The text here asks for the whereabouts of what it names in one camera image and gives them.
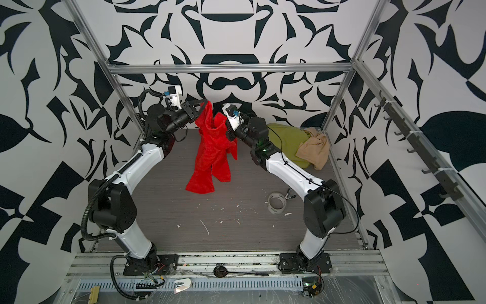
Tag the white slotted cable duct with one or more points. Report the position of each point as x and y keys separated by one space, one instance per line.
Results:
x=200 y=284

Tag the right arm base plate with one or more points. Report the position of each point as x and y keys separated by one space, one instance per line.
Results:
x=294 y=263

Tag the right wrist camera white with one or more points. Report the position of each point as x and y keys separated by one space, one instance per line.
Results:
x=233 y=115

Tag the clear tape roll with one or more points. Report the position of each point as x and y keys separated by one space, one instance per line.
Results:
x=276 y=203

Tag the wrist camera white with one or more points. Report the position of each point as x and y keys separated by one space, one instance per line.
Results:
x=233 y=115
x=173 y=97

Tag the red cloth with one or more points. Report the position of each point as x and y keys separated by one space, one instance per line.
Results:
x=211 y=159

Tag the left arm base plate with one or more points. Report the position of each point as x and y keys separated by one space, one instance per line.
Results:
x=160 y=265

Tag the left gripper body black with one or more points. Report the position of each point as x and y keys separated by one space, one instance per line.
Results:
x=181 y=118

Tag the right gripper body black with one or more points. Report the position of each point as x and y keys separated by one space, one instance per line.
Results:
x=245 y=134

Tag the black round knob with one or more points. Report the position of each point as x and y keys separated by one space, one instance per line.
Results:
x=220 y=271

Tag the green printed cloth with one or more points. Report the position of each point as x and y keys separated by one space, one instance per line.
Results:
x=288 y=139

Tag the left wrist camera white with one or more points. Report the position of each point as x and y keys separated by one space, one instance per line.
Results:
x=173 y=97

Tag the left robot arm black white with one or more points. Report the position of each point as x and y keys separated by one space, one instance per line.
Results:
x=111 y=211

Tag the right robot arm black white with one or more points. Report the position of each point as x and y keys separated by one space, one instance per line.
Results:
x=324 y=206

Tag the beige cloth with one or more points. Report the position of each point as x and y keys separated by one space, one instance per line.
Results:
x=316 y=149

